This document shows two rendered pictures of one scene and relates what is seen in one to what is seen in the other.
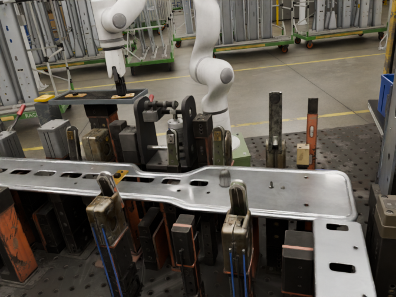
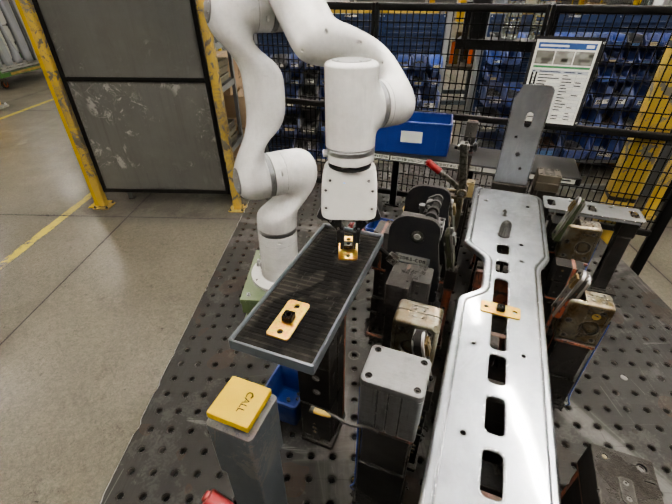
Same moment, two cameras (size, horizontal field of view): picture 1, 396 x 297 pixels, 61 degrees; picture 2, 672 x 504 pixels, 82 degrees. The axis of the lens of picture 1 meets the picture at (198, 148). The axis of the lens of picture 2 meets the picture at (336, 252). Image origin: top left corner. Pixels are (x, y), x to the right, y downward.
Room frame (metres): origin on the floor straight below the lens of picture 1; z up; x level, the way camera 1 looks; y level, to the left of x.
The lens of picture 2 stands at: (1.26, 0.90, 1.59)
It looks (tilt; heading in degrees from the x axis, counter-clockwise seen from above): 34 degrees down; 272
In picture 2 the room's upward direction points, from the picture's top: straight up
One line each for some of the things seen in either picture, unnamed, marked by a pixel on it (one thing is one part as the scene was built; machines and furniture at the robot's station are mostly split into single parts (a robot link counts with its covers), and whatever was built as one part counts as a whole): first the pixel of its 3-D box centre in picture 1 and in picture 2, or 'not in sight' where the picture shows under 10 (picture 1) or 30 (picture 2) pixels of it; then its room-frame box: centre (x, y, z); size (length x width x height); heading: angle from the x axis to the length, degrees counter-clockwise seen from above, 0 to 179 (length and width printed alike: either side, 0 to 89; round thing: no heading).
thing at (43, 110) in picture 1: (59, 148); (260, 489); (1.39, 0.61, 0.92); 0.08 x 0.08 x 0.44; 71
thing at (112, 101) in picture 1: (98, 96); (319, 281); (1.31, 0.37, 1.16); 0.37 x 0.14 x 0.02; 71
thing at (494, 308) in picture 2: (117, 175); (500, 308); (0.92, 0.26, 1.01); 0.08 x 0.04 x 0.01; 161
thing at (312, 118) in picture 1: (309, 176); not in sight; (0.88, -0.33, 0.95); 0.03 x 0.01 x 0.50; 71
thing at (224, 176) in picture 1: (224, 178); (505, 230); (0.81, -0.07, 1.02); 0.03 x 0.03 x 0.07
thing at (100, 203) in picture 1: (116, 251); (564, 351); (0.73, 0.26, 0.87); 0.12 x 0.09 x 0.35; 161
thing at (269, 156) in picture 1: (276, 192); (445, 238); (0.92, -0.24, 0.88); 0.07 x 0.06 x 0.35; 161
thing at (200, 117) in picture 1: (207, 171); not in sight; (1.05, -0.03, 0.91); 0.07 x 0.05 x 0.42; 161
